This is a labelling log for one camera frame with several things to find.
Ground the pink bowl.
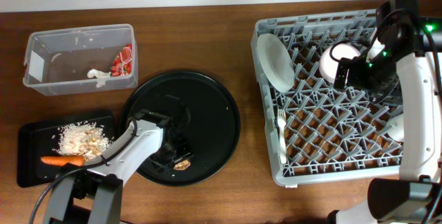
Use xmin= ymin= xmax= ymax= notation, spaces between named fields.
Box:
xmin=319 ymin=44 xmax=360 ymax=84

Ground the cream cup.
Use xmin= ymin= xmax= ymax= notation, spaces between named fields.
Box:
xmin=387 ymin=114 xmax=404 ymax=142

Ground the red snack wrapper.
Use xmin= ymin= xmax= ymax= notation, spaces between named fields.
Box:
xmin=111 ymin=44 xmax=133 ymax=77

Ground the grey plate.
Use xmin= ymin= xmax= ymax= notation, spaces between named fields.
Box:
xmin=257 ymin=33 xmax=295 ymax=93

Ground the white tissue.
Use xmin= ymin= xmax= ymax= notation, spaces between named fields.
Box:
xmin=87 ymin=68 xmax=111 ymax=88

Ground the white plastic fork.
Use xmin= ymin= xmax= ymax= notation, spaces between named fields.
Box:
xmin=277 ymin=109 xmax=287 ymax=164

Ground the orange carrot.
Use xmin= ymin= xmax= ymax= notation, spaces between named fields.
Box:
xmin=41 ymin=156 xmax=85 ymax=167

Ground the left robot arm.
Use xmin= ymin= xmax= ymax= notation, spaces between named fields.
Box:
xmin=43 ymin=108 xmax=193 ymax=223

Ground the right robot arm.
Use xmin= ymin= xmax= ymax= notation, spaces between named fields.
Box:
xmin=328 ymin=9 xmax=441 ymax=223

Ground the grey dishwasher rack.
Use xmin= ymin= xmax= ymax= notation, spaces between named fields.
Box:
xmin=251 ymin=10 xmax=403 ymax=187

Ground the brown walnut shell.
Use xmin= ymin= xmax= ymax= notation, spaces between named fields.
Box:
xmin=173 ymin=160 xmax=191 ymax=171

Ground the black round tray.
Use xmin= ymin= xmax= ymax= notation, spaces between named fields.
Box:
xmin=117 ymin=71 xmax=240 ymax=187

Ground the white rice pile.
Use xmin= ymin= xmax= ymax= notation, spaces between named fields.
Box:
xmin=53 ymin=121 xmax=111 ymax=160

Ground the peanut shells pile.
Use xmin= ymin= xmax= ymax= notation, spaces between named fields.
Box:
xmin=66 ymin=128 xmax=111 ymax=161

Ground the clear plastic bin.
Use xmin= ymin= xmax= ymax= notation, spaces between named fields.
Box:
xmin=23 ymin=24 xmax=138 ymax=96

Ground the black rectangular bin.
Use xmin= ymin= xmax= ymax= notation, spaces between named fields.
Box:
xmin=17 ymin=109 xmax=115 ymax=188

